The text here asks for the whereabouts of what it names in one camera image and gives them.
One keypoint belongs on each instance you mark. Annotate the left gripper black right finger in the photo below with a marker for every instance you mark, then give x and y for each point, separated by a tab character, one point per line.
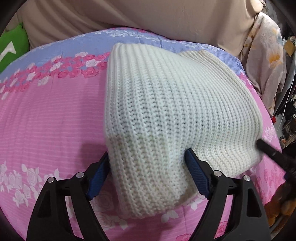
247	218

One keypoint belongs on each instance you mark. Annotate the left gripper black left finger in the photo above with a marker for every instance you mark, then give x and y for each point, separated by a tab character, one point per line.
63	210

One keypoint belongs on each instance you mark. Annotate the white red navy knit sweater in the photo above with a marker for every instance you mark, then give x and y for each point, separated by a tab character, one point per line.
158	104

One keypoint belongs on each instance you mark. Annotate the person's right hand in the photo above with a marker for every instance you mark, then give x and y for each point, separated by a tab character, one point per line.
276	207

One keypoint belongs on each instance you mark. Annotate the pink floral bed sheet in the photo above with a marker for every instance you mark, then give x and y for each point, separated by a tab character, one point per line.
52	125

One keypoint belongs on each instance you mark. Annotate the floral cream hanging cloth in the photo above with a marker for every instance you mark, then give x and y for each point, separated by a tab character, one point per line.
263	59

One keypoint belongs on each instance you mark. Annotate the yellow paper tag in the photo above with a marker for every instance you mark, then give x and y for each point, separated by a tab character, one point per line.
289	47

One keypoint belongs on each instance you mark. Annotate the beige draped curtain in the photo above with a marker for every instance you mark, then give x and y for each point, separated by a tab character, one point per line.
224	24

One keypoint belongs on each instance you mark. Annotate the green plush pillow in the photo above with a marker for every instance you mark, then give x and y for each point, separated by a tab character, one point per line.
14	43

